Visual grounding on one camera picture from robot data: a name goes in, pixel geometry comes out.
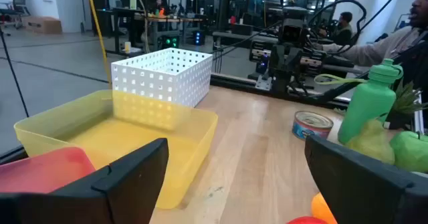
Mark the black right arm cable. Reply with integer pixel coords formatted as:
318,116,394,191
307,0,368,56

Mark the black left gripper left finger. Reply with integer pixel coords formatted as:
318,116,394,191
0,137,170,224

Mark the black aluminium table frame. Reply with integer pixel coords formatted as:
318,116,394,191
209,73,352,110

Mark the black office chair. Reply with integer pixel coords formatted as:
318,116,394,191
0,0,31,29

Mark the person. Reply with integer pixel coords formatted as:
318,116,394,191
319,0,428,131
319,11,354,46

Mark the workbench with clutter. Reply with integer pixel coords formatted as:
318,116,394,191
96,6,205,56

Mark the yellow-green toy pear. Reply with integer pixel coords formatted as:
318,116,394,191
346,118,396,166

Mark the yellow translucent plastic bin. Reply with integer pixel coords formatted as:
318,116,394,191
13,89,219,210

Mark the red plastic tray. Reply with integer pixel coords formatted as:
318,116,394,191
0,146,97,194

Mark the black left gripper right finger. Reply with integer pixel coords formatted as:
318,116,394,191
304,135,428,224

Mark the yellow floor cable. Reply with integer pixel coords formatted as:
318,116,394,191
86,0,113,88

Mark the red toy fruit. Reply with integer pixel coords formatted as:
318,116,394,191
286,216,328,224

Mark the green squeeze bottle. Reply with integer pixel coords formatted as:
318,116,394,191
313,58,405,145

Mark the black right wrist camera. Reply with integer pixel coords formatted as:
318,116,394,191
280,18,306,46

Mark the silver tuna can blue label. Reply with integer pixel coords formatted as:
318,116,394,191
292,110,334,141

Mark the white perforated plastic basket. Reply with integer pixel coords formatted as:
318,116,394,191
110,47,214,108

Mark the orange toy fruit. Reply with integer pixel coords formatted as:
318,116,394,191
310,192,338,224

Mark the brown cardboard box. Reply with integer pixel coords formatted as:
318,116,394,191
21,15,63,35

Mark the small potted succulent plant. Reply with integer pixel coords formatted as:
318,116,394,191
381,79,428,130

